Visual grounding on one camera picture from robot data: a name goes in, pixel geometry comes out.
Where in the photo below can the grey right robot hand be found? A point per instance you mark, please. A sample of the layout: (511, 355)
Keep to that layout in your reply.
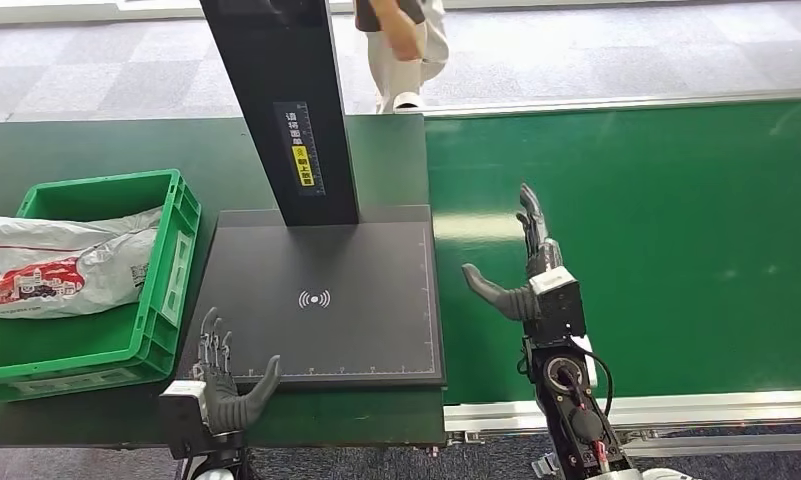
(536, 258)

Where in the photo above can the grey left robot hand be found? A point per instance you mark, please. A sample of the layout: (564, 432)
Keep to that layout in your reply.
(224, 404)

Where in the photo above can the person's hand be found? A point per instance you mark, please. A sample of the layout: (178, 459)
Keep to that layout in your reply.
(403, 40)

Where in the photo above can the grey poly mailer package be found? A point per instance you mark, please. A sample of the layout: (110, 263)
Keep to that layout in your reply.
(55, 265)

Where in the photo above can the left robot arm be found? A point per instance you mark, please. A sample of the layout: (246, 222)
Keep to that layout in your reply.
(218, 457)

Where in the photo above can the green conveyor belt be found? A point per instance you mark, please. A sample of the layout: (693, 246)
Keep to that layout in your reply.
(672, 232)

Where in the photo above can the person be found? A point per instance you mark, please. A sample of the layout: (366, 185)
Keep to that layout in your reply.
(390, 73)

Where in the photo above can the green plastic crate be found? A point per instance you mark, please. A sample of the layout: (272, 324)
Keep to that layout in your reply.
(108, 344)

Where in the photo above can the black scanner column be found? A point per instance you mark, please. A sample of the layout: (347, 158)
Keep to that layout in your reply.
(274, 66)

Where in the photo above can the black scanner platform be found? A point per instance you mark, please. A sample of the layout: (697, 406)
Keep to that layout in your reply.
(360, 318)

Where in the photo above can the yellow and black column label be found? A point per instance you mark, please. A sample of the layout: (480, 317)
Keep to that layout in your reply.
(302, 166)

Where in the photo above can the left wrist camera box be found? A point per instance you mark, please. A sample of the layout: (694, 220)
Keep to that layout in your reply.
(182, 417)

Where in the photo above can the aluminium conveyor side rail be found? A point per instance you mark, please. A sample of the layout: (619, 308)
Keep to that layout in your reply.
(605, 102)
(493, 416)

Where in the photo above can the grey conveyor support bracket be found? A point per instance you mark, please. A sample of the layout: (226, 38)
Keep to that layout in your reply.
(544, 465)

